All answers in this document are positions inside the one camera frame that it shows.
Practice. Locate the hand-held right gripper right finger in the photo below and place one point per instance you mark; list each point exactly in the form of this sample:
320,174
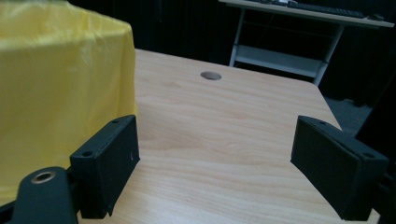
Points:
339,168

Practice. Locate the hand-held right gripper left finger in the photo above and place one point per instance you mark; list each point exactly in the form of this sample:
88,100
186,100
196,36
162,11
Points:
107,168

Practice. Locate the yellow plastic bag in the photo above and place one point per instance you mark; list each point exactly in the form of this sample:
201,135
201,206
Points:
62,93

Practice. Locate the grey table grommet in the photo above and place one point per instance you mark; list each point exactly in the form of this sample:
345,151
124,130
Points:
211,75

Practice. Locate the black computer keyboard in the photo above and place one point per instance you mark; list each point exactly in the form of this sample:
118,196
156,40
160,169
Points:
327,10

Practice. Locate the white metal desk frame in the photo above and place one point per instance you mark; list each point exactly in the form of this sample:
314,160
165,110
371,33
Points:
280,60

